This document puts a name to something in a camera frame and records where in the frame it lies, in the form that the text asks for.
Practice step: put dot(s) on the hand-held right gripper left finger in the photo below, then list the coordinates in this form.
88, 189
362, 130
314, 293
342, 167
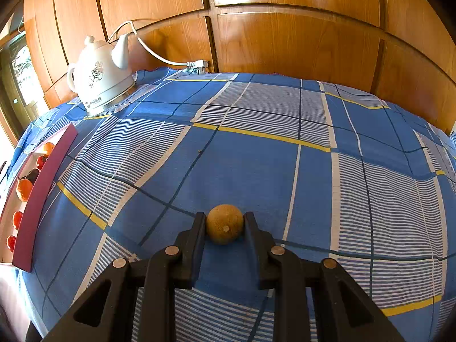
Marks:
194, 253

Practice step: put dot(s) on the white ceramic electric kettle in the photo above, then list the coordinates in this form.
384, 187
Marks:
99, 78

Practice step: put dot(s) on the small red strawberry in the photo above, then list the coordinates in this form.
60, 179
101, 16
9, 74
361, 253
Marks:
41, 162

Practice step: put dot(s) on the dark brown fruit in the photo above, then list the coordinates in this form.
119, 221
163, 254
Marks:
32, 175

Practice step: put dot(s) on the red cherry tomato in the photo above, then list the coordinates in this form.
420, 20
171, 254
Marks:
11, 243
17, 219

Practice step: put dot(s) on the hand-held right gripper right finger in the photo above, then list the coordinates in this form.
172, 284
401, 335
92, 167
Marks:
254, 256

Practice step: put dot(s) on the orange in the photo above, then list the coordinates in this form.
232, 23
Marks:
24, 189
48, 148

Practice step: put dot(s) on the blue plaid tablecloth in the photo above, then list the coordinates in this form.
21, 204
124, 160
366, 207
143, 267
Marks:
267, 171

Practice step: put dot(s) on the white power plug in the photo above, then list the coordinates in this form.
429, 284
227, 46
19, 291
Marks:
199, 65

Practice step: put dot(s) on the wooden framed glass door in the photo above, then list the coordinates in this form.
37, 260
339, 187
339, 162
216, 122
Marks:
21, 74

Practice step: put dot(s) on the wooden wardrobe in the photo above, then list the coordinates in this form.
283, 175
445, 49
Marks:
302, 42

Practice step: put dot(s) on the pink shallow cardboard tray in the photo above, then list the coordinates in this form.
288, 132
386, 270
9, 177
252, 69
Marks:
39, 203

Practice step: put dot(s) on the small olive round fruit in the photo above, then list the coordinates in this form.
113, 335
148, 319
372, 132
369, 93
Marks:
224, 226

